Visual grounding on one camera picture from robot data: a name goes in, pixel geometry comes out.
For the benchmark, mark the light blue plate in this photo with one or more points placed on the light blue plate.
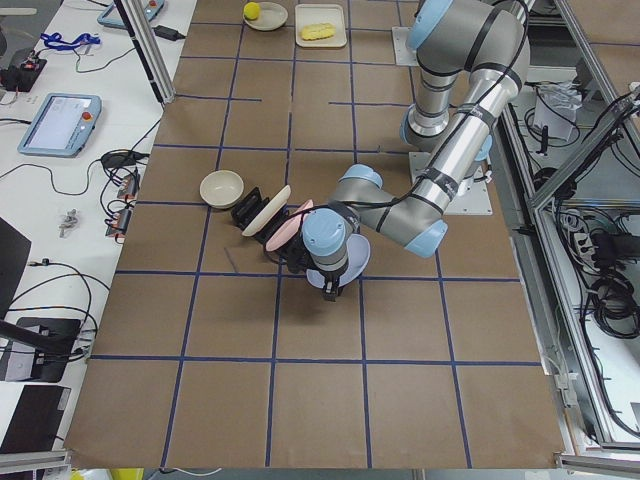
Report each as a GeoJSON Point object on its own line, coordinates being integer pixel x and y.
{"type": "Point", "coordinates": [358, 250]}

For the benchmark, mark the beige shallow dish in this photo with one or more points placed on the beige shallow dish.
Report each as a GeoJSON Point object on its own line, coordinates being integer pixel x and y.
{"type": "Point", "coordinates": [272, 17]}

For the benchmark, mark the metal clamp parts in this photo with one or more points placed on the metal clamp parts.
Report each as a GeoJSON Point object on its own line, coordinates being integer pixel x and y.
{"type": "Point", "coordinates": [68, 222]}

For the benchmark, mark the beige bowl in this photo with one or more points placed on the beige bowl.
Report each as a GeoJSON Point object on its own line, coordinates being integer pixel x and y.
{"type": "Point", "coordinates": [221, 189]}

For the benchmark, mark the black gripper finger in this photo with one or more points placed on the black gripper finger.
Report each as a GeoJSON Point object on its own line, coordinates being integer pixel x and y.
{"type": "Point", "coordinates": [328, 291]}
{"type": "Point", "coordinates": [337, 292]}

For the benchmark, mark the white crumpled bag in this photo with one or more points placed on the white crumpled bag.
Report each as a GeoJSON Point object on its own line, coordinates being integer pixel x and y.
{"type": "Point", "coordinates": [556, 109]}

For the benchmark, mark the aluminium frame post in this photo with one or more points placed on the aluminium frame post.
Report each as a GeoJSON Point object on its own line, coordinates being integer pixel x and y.
{"type": "Point", "coordinates": [145, 44]}

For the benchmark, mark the pink plate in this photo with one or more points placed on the pink plate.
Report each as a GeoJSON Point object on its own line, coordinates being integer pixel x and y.
{"type": "Point", "coordinates": [289, 228]}

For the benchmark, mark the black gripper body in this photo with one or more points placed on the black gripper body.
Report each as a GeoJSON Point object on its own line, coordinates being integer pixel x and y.
{"type": "Point", "coordinates": [330, 279]}

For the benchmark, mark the black power adapter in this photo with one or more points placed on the black power adapter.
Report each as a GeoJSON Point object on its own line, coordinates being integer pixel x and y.
{"type": "Point", "coordinates": [168, 33]}

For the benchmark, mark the yellow lemon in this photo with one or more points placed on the yellow lemon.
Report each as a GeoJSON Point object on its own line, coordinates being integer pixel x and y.
{"type": "Point", "coordinates": [251, 11]}

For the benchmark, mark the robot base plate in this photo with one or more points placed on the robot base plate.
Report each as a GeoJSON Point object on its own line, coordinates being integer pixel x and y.
{"type": "Point", "coordinates": [405, 44]}
{"type": "Point", "coordinates": [469, 196]}

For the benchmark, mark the yellow bread loaf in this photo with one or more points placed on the yellow bread loaf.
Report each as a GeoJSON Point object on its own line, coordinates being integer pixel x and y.
{"type": "Point", "coordinates": [317, 31]}

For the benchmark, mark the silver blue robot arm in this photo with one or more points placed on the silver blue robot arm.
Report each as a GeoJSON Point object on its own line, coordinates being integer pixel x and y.
{"type": "Point", "coordinates": [473, 58]}

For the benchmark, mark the white rectangular tray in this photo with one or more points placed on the white rectangular tray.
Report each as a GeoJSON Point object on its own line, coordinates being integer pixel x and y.
{"type": "Point", "coordinates": [317, 13]}

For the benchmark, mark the black dish rack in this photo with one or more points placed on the black dish rack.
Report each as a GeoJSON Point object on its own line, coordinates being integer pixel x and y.
{"type": "Point", "coordinates": [248, 208]}

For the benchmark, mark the beige plate in rack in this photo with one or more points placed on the beige plate in rack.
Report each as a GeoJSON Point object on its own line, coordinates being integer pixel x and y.
{"type": "Point", "coordinates": [273, 207]}

